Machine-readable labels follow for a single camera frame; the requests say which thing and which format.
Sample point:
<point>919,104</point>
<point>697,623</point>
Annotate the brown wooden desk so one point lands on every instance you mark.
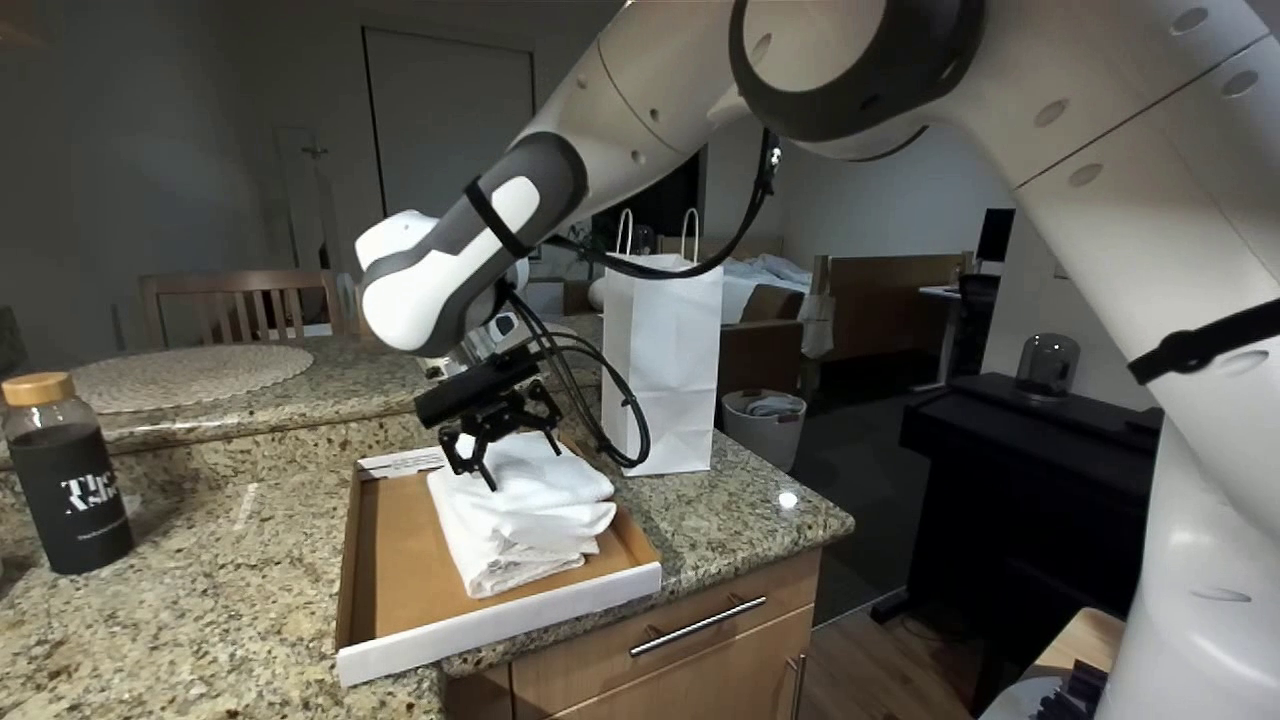
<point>887,306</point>

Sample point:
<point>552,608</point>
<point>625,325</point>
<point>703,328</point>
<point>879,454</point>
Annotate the light wooden board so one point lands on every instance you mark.
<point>1082,637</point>

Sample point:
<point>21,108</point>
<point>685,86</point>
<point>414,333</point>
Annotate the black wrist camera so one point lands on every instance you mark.
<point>474,389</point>

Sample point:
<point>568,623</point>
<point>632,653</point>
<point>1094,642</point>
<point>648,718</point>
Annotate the black piano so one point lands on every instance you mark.
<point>1026,505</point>

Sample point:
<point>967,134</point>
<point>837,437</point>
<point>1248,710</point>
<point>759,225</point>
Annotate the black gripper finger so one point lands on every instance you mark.
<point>471,463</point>
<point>545,424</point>

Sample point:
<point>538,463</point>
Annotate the folded white towel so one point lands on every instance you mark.
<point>505,570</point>
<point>585,525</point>

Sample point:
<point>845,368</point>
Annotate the white waffle towel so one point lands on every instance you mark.
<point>561,483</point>

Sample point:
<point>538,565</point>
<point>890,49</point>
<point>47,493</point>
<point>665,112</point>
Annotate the wooden counter cabinet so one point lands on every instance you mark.
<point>625,683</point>

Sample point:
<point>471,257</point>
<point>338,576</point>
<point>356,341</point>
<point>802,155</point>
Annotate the white bedding pile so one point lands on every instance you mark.
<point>766,272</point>

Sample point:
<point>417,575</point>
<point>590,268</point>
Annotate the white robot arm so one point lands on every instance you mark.
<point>1064,160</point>

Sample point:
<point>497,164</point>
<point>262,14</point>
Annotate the wooden dining chair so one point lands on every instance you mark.
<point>241,282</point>

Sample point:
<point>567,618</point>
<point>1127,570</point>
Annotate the glass jar with black label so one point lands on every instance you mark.
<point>72,505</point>

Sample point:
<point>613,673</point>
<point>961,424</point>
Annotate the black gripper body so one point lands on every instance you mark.
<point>497,408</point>

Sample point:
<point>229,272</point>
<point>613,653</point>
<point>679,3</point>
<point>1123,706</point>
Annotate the white paper bag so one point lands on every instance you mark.
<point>673,362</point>

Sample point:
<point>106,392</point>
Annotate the cardboard tray with white rim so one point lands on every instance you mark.
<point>401,575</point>

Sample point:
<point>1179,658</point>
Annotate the framed whiteboard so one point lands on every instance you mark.
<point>426,121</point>

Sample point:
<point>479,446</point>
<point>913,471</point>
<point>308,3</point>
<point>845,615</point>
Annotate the white trash bin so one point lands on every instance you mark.
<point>766,435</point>

